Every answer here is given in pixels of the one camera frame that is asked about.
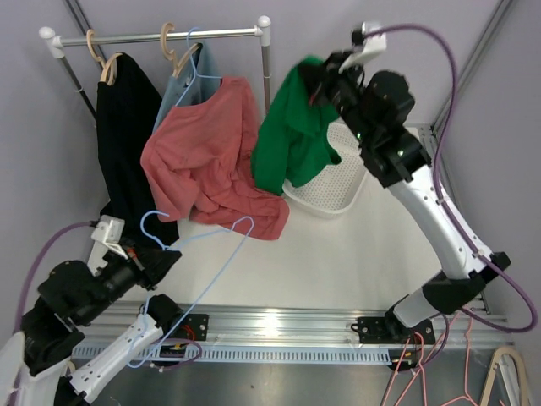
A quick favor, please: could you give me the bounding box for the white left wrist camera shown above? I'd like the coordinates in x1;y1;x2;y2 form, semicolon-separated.
91;215;128;260

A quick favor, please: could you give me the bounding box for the silver white clothes rack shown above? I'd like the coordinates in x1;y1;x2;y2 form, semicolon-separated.
39;15;272;118

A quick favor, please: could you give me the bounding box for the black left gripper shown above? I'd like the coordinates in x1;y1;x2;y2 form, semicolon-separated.
78;235;182;323

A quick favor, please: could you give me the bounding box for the beige wooden hanger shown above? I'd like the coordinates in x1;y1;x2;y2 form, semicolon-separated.
160;22;202;79
85;29;121;86

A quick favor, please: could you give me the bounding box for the pink wire hanger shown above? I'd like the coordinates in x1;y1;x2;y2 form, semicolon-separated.
380;315;478;405

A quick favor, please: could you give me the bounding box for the black t shirt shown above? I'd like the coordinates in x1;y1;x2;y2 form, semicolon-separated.
96;52;161;248

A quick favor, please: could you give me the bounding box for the beige hanger bottom right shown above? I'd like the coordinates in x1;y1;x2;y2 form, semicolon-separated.
478;347;532;406

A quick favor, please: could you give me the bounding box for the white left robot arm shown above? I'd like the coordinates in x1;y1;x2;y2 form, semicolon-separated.
15;244;182;405

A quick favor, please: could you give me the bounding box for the white perforated plastic basket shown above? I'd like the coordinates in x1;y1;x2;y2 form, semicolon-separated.
283;120;367;219

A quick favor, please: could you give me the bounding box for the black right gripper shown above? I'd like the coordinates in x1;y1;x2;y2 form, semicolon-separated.
299;50;374;145

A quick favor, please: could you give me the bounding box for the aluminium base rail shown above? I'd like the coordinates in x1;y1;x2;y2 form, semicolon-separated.
73;302;512;365

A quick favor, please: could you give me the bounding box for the salmon red t shirt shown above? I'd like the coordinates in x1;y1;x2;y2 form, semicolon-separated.
140;76;290;241

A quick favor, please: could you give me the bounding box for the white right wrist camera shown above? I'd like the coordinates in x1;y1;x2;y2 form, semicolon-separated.
338;22;387;73

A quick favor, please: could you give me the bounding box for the green t shirt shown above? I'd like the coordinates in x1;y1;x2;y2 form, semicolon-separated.
251;64;342;195

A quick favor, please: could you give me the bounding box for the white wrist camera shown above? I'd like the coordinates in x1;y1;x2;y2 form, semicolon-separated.
91;215;128;260
338;22;387;73

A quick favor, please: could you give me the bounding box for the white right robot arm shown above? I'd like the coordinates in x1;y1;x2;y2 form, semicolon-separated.
298;52;511;343

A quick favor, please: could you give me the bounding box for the light blue wire hanger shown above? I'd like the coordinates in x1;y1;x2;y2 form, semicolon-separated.
172;27;222;107
126;216;254;372

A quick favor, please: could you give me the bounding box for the grey blue t shirt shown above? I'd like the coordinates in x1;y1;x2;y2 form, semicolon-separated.
153;41;221;131

